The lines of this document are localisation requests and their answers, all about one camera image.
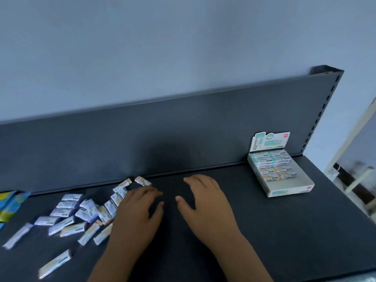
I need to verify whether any person's right hand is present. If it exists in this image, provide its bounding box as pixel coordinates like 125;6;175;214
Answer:
175;174;246;251

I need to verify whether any person's left hand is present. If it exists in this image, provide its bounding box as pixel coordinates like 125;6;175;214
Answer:
110;186;165;256

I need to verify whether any pile of small erasers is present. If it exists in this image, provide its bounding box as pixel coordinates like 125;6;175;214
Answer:
1;176;152;280

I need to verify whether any white box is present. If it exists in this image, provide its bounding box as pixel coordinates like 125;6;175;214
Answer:
247;132;315;198

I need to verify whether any dark grey shelf back panel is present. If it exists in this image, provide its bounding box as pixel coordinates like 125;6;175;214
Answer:
0;74;338;197

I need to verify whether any stack of blue yellow packets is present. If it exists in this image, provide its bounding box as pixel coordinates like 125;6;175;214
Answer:
0;190;31;231

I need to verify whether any shelf front price rail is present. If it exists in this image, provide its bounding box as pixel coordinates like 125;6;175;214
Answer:
270;267;376;282

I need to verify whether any glass door with dark frame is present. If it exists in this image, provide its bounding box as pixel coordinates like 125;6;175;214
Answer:
333;123;376;215

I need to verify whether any white door frame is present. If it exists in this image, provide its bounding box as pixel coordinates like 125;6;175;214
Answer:
324;96;376;224

